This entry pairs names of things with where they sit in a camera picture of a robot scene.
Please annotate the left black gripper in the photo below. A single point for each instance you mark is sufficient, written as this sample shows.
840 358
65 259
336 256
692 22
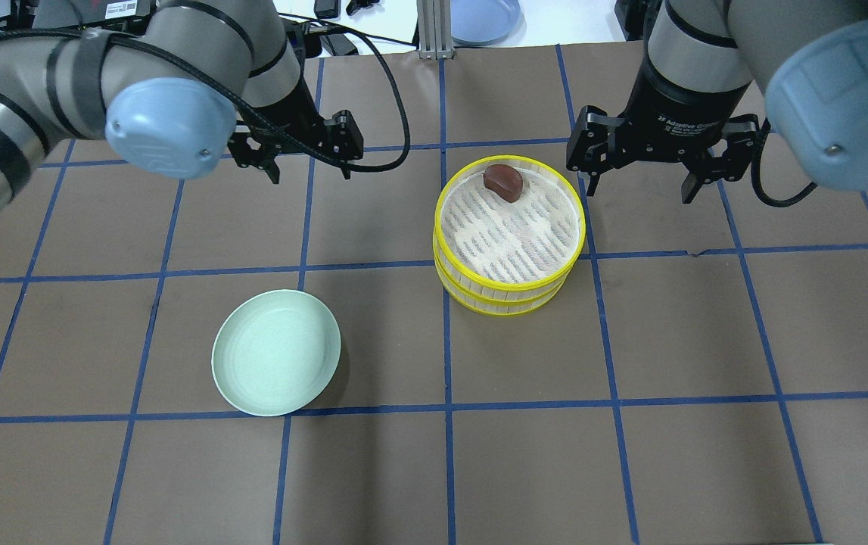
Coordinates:
291 107

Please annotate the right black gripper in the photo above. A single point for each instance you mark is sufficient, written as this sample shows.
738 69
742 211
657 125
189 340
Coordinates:
674 106

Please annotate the brown steamed bun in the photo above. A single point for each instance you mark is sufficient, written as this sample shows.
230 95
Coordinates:
505 181

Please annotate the yellow steamer layer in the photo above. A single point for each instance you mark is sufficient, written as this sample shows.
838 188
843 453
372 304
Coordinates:
480 303
514 246

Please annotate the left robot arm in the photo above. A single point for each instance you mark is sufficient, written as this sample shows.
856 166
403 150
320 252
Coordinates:
167 101

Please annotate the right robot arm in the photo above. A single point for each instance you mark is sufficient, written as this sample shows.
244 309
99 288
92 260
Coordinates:
775 89

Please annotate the black power adapter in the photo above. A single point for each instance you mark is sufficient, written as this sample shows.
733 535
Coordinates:
338 45

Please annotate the light green plate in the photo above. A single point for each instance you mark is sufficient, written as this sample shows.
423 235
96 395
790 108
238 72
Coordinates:
276 353

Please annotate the blue plate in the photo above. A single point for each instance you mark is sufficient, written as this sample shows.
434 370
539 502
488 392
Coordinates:
481 23

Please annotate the aluminium frame post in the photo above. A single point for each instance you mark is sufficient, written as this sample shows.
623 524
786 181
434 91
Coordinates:
435 41

